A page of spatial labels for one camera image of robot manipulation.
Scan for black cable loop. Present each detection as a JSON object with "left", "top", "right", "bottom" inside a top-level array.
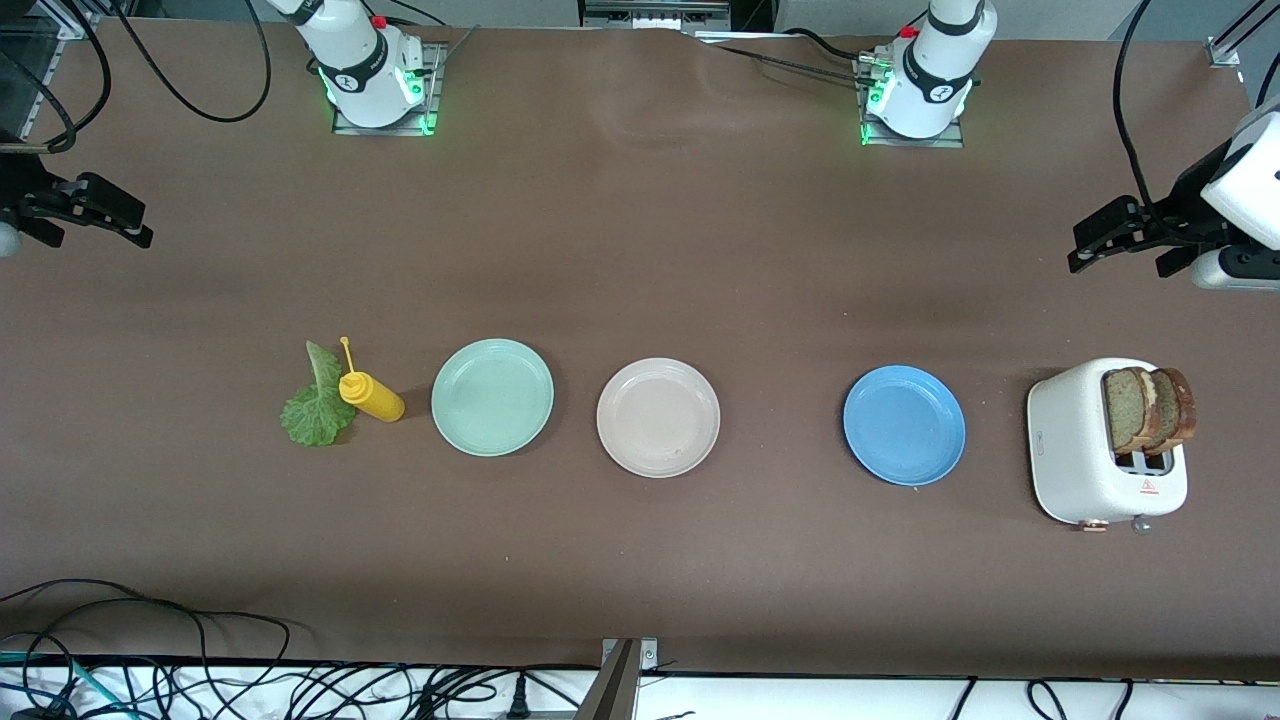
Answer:
[{"left": 0, "top": 578, "right": 293, "bottom": 701}]

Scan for dark crust bread slice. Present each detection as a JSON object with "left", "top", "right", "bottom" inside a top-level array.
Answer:
[{"left": 1150, "top": 367, "right": 1198, "bottom": 453}]

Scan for black metal frame piece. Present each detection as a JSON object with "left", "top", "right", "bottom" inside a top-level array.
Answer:
[{"left": 580, "top": 0, "right": 733, "bottom": 31}]

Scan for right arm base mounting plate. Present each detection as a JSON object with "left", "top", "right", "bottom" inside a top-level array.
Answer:
[{"left": 332, "top": 40, "right": 447, "bottom": 137}]

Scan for white toaster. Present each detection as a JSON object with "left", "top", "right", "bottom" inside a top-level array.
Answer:
[{"left": 1027, "top": 358, "right": 1189, "bottom": 534}]

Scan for beige plate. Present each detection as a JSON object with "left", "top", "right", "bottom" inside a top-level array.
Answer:
[{"left": 596, "top": 357, "right": 721, "bottom": 479}]

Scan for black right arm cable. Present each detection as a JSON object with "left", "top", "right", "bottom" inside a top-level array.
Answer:
[{"left": 40, "top": 0, "right": 273, "bottom": 153}]

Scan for blue plate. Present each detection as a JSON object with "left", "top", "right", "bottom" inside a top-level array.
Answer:
[{"left": 843, "top": 365, "right": 967, "bottom": 488}]

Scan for aluminium profile post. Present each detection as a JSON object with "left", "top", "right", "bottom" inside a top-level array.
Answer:
[{"left": 575, "top": 638, "right": 641, "bottom": 720}]

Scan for teal cable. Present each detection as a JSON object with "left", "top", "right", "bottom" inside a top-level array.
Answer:
[{"left": 0, "top": 650, "right": 116, "bottom": 717}]

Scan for thin black table cable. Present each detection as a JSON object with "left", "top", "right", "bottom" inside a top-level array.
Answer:
[{"left": 690, "top": 28, "right": 873, "bottom": 89}]

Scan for yellow mustard squeeze bottle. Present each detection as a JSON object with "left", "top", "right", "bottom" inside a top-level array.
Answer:
[{"left": 338, "top": 336, "right": 407, "bottom": 423}]

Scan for small metal bracket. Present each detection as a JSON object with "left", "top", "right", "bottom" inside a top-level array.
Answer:
[{"left": 600, "top": 638, "right": 660, "bottom": 672}]

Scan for mint green plate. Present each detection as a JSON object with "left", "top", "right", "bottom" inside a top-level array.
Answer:
[{"left": 431, "top": 338, "right": 555, "bottom": 458}]

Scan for light crust bread slice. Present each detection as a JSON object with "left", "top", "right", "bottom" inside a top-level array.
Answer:
[{"left": 1102, "top": 367, "right": 1161, "bottom": 456}]

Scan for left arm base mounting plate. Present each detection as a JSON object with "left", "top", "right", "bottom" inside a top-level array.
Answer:
[{"left": 858, "top": 55, "right": 966, "bottom": 149}]

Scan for green lettuce leaf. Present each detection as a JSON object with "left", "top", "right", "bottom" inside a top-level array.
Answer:
[{"left": 280, "top": 341, "right": 358, "bottom": 448}]

